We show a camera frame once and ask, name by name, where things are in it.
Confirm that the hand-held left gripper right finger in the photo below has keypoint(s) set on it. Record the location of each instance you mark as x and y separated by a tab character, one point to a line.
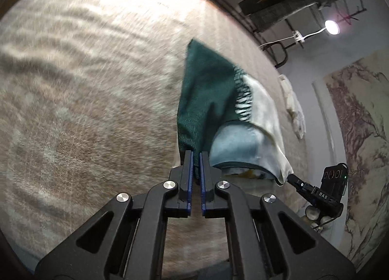
202	176

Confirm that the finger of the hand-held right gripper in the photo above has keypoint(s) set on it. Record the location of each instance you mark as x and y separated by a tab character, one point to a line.
299	183

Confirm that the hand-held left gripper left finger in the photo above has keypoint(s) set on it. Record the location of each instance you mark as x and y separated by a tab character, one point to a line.
190	176

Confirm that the green and white printed t-shirt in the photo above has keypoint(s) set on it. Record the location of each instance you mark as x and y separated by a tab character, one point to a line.
206	100

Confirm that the black metal clothes rack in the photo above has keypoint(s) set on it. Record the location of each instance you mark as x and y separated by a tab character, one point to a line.
273	46

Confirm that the person's right hand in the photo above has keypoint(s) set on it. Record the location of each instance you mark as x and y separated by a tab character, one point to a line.
311	213

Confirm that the crumpled white cloth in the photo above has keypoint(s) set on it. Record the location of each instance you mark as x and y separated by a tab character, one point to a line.
293	106

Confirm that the beige checked blanket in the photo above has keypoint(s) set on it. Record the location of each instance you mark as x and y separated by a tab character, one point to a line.
91	85

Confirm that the white clip lamp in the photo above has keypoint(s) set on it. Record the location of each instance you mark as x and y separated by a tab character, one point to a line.
332	27

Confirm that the grey plaid coat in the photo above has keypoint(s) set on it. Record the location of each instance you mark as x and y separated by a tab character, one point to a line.
282	12

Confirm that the landscape wall tapestry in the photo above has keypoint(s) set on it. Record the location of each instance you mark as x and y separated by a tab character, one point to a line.
364	146

